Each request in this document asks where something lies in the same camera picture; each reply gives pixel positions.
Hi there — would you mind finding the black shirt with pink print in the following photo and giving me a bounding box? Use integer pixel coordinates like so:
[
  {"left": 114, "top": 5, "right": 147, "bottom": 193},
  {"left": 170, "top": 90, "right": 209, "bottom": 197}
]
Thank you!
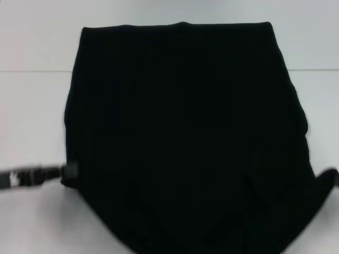
[{"left": 60, "top": 21, "right": 339, "bottom": 254}]

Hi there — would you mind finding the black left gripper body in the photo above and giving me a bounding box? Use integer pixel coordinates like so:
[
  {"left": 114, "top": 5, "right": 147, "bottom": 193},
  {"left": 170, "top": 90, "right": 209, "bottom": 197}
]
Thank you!
[{"left": 0, "top": 164, "right": 62, "bottom": 189}]

